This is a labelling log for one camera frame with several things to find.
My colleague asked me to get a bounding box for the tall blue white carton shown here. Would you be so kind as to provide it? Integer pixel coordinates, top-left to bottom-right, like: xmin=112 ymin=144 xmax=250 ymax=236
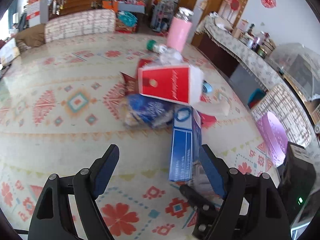
xmin=169 ymin=105 xmax=202 ymax=182

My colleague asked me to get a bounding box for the blue Vinda tissue pack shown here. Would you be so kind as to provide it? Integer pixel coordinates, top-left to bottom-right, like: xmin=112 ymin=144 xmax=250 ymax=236
xmin=119 ymin=94 xmax=175 ymax=128

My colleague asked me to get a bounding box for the red white carton box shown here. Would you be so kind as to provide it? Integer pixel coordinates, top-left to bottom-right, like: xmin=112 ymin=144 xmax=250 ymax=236
xmin=138 ymin=63 xmax=204 ymax=106

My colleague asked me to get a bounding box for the dark red snack bag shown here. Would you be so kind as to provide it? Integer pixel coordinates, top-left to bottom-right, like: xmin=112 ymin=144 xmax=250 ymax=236
xmin=121 ymin=59 xmax=153 ymax=96

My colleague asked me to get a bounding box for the clear plastic bag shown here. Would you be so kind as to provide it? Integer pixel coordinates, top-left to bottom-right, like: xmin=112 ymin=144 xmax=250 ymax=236
xmin=159 ymin=48 xmax=183 ymax=65

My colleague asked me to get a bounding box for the small white barcode box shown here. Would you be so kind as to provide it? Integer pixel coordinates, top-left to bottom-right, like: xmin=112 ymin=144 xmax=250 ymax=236
xmin=188 ymin=161 xmax=221 ymax=199

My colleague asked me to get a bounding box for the red cigarette box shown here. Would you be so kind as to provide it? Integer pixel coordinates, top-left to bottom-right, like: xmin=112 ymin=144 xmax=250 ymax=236
xmin=199 ymin=113 xmax=217 ymax=129

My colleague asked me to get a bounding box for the purple perforated waste basket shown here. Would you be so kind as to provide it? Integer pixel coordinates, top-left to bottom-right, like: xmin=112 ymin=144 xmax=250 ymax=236
xmin=257 ymin=112 xmax=288 ymax=167

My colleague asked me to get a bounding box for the mesh food cover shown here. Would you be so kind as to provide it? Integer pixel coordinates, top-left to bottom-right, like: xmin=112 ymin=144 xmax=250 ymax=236
xmin=266 ymin=43 xmax=319 ymax=101

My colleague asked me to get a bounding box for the sideboard with leaf cloth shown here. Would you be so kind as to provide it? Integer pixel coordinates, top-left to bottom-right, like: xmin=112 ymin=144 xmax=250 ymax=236
xmin=195 ymin=15 xmax=285 ymax=90

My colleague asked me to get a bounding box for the green cap plastic bottle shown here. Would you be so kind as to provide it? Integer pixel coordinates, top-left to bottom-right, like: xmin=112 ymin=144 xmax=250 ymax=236
xmin=146 ymin=40 xmax=172 ymax=54

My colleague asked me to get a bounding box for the pink thermos bottle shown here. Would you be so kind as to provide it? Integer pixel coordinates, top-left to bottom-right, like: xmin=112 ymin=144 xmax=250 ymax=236
xmin=167 ymin=7 xmax=194 ymax=53

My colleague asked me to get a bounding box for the patterned far chair back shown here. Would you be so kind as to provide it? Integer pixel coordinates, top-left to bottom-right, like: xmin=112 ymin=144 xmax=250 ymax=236
xmin=44 ymin=9 xmax=116 ymax=43

